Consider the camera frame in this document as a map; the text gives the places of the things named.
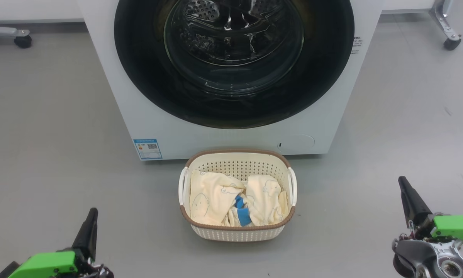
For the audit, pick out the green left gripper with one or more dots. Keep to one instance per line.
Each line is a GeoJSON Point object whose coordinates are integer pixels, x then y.
{"type": "Point", "coordinates": [46, 266]}

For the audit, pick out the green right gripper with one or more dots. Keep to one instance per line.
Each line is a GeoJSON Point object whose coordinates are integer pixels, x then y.
{"type": "Point", "coordinates": [457, 227]}

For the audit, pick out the cream garment with blue part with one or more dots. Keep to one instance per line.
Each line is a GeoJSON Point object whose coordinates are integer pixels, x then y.
{"type": "Point", "coordinates": [210, 193]}

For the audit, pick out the cream bear print garment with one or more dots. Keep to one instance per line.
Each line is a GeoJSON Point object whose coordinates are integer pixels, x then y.
{"type": "Point", "coordinates": [264, 200]}

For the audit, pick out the washing machine door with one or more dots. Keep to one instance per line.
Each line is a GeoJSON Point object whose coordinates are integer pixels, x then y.
{"type": "Point", "coordinates": [138, 58]}

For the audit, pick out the white front-load washing machine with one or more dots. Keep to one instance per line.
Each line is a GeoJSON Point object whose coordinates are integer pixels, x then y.
{"type": "Point", "coordinates": [231, 141]}

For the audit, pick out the stainless steel washing machine drum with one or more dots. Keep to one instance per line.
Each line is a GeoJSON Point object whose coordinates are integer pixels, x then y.
{"type": "Point", "coordinates": [231, 31]}

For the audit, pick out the blue energy label sticker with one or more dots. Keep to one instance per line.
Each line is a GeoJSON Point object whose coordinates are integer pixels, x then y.
{"type": "Point", "coordinates": [148, 149]}

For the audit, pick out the round filter cover flap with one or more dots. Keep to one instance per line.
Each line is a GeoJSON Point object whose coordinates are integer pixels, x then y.
{"type": "Point", "coordinates": [299, 143]}

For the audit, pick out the cream perforated laundry basket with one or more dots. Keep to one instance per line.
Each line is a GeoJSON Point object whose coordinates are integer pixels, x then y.
{"type": "Point", "coordinates": [239, 233]}

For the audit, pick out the grey stand foot with caster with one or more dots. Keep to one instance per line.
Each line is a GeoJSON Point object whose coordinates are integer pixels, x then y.
{"type": "Point", "coordinates": [21, 38]}
{"type": "Point", "coordinates": [445, 27]}

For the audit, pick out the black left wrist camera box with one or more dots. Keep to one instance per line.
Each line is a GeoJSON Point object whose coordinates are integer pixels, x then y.
{"type": "Point", "coordinates": [8, 270]}

